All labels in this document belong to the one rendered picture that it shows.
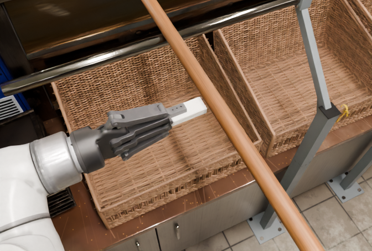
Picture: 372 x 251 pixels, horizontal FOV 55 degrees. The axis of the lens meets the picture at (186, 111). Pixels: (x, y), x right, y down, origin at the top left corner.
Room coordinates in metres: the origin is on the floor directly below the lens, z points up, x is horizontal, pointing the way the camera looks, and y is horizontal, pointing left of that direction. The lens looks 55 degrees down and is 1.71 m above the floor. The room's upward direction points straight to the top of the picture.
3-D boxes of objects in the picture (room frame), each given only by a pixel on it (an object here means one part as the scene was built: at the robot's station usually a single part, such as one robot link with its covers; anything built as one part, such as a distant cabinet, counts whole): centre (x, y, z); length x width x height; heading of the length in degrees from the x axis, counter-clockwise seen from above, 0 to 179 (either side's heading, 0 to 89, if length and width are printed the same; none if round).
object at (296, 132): (0.92, -0.44, 0.72); 0.56 x 0.49 x 0.28; 114
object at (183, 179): (0.67, 0.10, 0.72); 0.56 x 0.49 x 0.28; 116
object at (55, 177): (0.27, 0.21, 1.19); 0.09 x 0.06 x 0.09; 26
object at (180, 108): (0.36, 0.02, 1.21); 0.05 x 0.01 x 0.03; 116
